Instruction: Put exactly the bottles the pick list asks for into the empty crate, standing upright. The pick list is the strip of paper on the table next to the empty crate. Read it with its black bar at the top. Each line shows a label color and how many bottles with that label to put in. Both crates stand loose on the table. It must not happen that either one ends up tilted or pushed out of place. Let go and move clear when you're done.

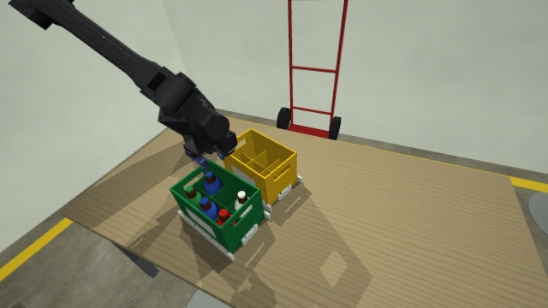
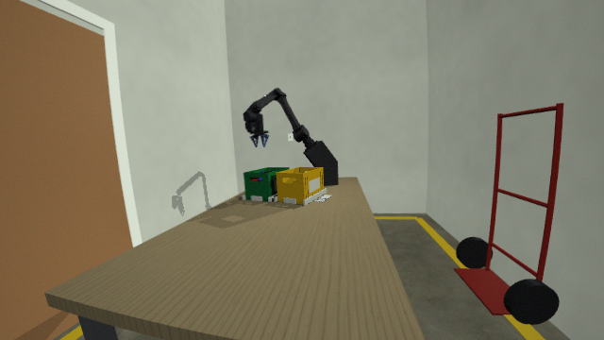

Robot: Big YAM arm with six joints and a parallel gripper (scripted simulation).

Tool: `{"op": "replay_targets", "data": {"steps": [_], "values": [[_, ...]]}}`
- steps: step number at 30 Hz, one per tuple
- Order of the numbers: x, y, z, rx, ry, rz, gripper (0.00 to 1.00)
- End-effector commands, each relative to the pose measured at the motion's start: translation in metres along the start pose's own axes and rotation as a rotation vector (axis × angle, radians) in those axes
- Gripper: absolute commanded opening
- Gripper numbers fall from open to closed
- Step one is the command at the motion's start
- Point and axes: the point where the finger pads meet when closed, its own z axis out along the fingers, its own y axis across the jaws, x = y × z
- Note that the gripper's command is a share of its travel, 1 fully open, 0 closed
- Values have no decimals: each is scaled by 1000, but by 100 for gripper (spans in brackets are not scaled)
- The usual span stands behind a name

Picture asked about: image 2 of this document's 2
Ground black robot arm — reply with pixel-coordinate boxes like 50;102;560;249
243;88;318;152

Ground white pick list paper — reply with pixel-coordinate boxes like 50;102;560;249
314;195;330;202

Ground green crate with dividers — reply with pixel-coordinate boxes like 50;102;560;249
243;167;289;201

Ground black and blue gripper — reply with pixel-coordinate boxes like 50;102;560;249
250;130;269;147

